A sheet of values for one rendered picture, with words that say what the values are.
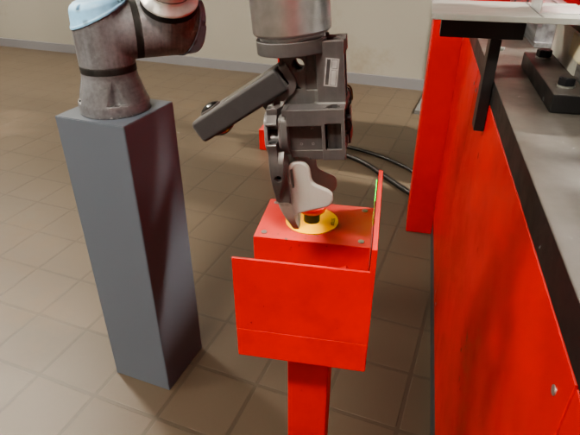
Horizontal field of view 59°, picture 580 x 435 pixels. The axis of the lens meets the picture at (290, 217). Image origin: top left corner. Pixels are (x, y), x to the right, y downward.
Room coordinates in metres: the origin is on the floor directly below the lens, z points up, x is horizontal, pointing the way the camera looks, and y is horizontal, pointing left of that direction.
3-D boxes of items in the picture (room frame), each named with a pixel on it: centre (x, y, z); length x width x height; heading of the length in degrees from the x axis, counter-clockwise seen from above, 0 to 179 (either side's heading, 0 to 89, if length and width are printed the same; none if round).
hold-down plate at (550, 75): (0.91, -0.47, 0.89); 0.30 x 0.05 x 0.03; 167
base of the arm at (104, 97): (1.10, 0.39, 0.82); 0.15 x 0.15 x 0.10
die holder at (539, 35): (1.47, -0.66, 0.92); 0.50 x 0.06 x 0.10; 167
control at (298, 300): (0.55, -0.03, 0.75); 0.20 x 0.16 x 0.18; 169
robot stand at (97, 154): (1.10, 0.39, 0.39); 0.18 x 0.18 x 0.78; 68
